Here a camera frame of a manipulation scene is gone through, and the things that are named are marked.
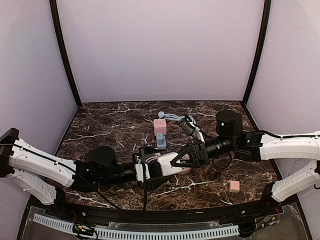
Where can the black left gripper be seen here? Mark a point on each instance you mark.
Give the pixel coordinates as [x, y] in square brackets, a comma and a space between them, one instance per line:
[143, 155]

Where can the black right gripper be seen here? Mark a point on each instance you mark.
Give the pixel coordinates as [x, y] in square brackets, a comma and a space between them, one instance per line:
[200, 154]

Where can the pink round socket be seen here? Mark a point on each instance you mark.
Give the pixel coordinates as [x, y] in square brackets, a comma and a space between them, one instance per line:
[185, 170]

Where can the white cube socket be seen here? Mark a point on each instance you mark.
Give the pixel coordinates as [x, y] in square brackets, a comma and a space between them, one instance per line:
[165, 164]

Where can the pink cube socket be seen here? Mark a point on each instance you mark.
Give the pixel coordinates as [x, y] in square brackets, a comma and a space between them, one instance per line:
[160, 126]

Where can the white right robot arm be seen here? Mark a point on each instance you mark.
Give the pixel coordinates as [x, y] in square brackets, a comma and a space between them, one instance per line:
[257, 146]

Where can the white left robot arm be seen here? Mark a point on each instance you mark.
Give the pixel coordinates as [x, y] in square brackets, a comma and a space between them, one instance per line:
[25, 164]

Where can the small pink charger plug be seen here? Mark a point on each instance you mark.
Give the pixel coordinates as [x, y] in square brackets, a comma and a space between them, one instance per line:
[234, 186]

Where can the small circuit board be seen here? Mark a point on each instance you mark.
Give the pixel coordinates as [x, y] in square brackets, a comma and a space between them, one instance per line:
[82, 230]

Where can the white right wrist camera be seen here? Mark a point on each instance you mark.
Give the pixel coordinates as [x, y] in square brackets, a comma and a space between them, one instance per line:
[191, 129]

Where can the white slotted cable duct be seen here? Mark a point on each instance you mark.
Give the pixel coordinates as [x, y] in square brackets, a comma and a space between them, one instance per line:
[123, 231]

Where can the black right corner post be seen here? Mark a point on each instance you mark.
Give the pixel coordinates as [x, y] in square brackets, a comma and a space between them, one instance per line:
[258, 52]

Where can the black corner post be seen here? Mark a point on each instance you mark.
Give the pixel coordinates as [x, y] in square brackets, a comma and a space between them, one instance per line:
[63, 51]
[258, 52]

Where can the black left corner post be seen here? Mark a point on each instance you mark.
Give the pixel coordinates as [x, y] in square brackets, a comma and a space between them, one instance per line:
[63, 51]

